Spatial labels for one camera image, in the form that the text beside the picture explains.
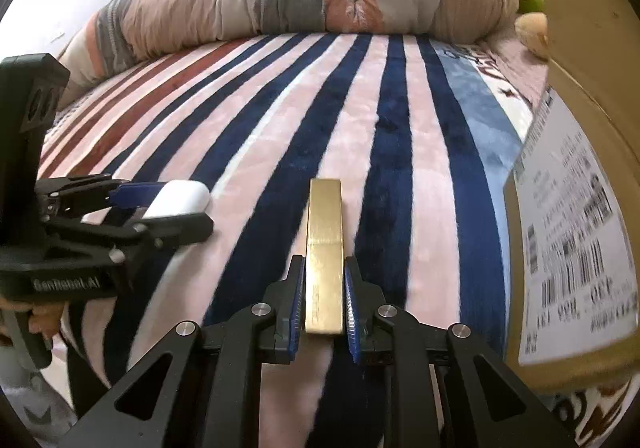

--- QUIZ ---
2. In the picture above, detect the brown plush toy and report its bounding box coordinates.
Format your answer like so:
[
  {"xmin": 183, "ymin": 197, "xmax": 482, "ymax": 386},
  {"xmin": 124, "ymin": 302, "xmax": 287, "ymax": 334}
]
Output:
[{"xmin": 514, "ymin": 12, "xmax": 549, "ymax": 60}]

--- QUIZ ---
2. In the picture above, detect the person's left hand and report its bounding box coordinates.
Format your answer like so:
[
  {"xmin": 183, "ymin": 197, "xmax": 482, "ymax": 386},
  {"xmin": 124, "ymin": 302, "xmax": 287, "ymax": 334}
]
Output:
[{"xmin": 0, "ymin": 298, "xmax": 65, "ymax": 340}]

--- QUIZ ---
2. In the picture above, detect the striped plush blanket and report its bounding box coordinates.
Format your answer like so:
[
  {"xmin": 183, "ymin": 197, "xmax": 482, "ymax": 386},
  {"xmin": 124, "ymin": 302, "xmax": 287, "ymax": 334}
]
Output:
[{"xmin": 41, "ymin": 34, "xmax": 532, "ymax": 414}]

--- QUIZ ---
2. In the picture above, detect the open cardboard box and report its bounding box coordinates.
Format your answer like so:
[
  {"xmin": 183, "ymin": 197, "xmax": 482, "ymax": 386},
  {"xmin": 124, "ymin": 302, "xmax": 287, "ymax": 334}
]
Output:
[{"xmin": 504, "ymin": 0, "xmax": 639, "ymax": 394}]

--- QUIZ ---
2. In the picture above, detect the gold rectangular bar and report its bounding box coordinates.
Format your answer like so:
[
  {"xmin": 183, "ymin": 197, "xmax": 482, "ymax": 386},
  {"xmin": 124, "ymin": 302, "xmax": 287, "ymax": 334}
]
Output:
[{"xmin": 305, "ymin": 179, "xmax": 345, "ymax": 335}]

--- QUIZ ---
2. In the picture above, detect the mauve ribbed bed sheet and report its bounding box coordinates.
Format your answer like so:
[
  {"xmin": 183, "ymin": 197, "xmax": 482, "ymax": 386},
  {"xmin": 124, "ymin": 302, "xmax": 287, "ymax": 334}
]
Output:
[{"xmin": 477, "ymin": 16, "xmax": 548, "ymax": 112}]

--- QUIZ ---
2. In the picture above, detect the green plush toy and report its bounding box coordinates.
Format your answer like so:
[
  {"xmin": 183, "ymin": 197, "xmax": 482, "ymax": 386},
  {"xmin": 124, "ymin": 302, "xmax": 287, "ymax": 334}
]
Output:
[{"xmin": 518, "ymin": 0, "xmax": 544, "ymax": 14}]

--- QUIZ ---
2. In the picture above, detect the white earbuds case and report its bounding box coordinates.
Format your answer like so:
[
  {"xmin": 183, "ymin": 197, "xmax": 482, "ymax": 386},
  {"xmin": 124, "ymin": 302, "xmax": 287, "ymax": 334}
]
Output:
[{"xmin": 142, "ymin": 179, "xmax": 210, "ymax": 220}]

